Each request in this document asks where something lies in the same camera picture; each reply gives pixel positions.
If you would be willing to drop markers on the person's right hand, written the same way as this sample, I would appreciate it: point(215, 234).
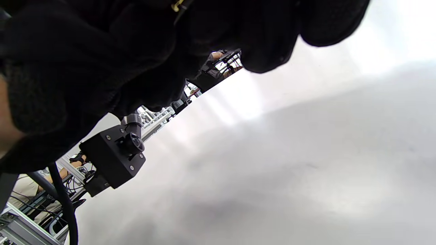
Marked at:
point(272, 30)

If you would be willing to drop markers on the person's left hand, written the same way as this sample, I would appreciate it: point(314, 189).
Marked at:
point(68, 78)

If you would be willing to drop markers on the person's left forearm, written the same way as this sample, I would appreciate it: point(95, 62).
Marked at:
point(5, 115)

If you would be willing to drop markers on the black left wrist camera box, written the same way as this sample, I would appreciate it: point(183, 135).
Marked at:
point(109, 160)

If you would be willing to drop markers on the aluminium frame rack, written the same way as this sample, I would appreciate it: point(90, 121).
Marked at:
point(20, 228)

